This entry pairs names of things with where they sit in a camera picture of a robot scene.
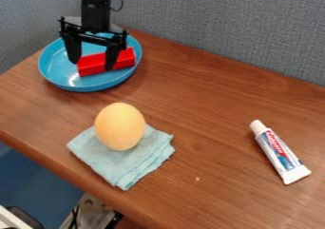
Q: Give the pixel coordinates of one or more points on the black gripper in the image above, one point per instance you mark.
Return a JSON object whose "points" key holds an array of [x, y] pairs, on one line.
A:
{"points": [[73, 36]]}

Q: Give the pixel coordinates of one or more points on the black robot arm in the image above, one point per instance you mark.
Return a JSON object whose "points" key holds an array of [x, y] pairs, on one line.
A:
{"points": [[92, 28]]}

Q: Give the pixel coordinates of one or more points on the blue plate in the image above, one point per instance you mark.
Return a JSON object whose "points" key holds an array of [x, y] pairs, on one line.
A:
{"points": [[60, 72]]}

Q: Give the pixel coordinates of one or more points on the orange egg-shaped object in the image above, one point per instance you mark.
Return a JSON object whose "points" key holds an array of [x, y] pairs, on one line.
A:
{"points": [[119, 126]]}

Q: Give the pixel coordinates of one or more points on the white object bottom corner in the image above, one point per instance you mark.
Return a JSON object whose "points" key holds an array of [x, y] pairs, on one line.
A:
{"points": [[13, 218]]}

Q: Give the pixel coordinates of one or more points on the light blue folded cloth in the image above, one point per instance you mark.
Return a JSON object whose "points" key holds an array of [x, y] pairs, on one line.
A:
{"points": [[122, 168]]}

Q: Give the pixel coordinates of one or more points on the grey bag under table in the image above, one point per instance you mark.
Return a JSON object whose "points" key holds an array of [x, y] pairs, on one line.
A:
{"points": [[91, 214]]}

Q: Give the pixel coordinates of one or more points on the white toothpaste tube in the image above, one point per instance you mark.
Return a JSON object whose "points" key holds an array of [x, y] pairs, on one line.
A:
{"points": [[287, 165]]}

